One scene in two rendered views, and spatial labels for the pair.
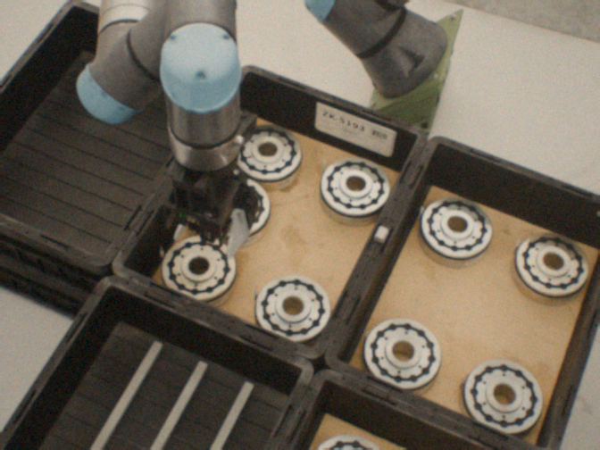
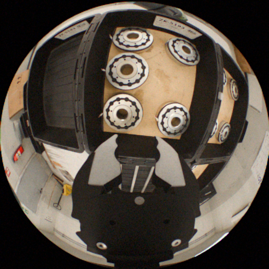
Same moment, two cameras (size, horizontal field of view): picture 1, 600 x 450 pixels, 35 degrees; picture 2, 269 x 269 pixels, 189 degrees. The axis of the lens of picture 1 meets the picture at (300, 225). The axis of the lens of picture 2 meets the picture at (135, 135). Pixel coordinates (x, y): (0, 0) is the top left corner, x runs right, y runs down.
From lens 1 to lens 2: 117 cm
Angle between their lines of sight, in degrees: 62
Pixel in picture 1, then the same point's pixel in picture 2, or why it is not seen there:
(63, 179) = (56, 94)
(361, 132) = (181, 29)
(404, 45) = (170, 8)
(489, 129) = not seen: hidden behind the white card
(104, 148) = (61, 73)
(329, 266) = (181, 88)
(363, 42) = (154, 6)
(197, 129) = not seen: outside the picture
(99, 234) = not seen: hidden behind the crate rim
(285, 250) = (160, 83)
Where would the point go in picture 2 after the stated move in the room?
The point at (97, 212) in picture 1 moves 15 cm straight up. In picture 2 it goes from (70, 98) to (36, 115)
